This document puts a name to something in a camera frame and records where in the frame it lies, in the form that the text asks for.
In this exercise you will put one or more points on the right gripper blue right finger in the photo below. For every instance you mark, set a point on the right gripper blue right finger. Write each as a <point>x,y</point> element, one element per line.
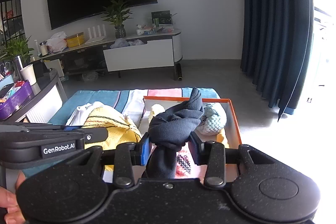
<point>199,150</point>

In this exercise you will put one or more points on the person's left hand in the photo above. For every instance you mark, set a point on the person's left hand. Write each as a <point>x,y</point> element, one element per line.
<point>9,202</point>

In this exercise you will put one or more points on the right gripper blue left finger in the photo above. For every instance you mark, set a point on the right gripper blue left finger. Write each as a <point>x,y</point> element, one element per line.
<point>141,151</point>

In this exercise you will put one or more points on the potted plant on console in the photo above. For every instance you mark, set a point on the potted plant on console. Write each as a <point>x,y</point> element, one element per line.
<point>116,14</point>

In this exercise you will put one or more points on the white paper cup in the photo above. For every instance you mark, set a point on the white paper cup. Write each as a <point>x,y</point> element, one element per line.
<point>29,74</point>

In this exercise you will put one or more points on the white plastic bag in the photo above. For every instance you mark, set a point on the white plastic bag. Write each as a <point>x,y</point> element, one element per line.
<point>57,42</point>

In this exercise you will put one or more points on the striped blue table cloth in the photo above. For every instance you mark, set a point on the striped blue table cloth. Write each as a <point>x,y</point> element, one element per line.
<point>114,99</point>

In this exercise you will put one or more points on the white face mask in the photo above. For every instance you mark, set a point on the white face mask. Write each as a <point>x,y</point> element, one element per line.
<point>81,113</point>

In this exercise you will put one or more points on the white tv console cabinet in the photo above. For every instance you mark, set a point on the white tv console cabinet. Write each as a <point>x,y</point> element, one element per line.
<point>156,51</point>

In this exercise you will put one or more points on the potted plant on side table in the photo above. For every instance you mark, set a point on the potted plant on side table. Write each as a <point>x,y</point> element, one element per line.
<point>15,56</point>

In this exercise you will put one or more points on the yellow striped knit cloth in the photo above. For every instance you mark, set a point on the yellow striped knit cloth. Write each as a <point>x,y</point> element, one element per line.
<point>121,128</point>

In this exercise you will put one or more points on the orange yellow cloth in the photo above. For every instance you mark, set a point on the orange yellow cloth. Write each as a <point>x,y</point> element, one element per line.
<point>221,138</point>

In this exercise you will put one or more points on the curved black side table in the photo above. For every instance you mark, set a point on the curved black side table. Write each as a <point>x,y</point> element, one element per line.
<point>42,104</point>

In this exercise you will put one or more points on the dark blue knotted cloth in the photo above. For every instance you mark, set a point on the dark blue knotted cloth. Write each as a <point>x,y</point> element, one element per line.
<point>169,132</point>

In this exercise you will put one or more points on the pink fluffy scrunchie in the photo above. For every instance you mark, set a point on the pink fluffy scrunchie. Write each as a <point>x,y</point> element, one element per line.
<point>183,166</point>

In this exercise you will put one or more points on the white wifi router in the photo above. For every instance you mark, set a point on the white wifi router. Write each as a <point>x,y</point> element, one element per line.
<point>96,34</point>

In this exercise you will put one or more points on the purple storage tray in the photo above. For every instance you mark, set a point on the purple storage tray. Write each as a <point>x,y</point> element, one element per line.
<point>14,102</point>

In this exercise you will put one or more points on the yellow box on console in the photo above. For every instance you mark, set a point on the yellow box on console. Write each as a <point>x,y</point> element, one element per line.
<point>75,40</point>

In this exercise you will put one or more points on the black framed picture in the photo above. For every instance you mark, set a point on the black framed picture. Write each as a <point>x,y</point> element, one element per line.
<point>161,17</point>

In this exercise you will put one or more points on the blue crochet scrunchie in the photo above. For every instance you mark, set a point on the blue crochet scrunchie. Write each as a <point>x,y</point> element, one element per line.
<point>213,119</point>

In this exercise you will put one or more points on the dark blue curtain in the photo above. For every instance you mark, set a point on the dark blue curtain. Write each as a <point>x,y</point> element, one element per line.
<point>277,44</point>

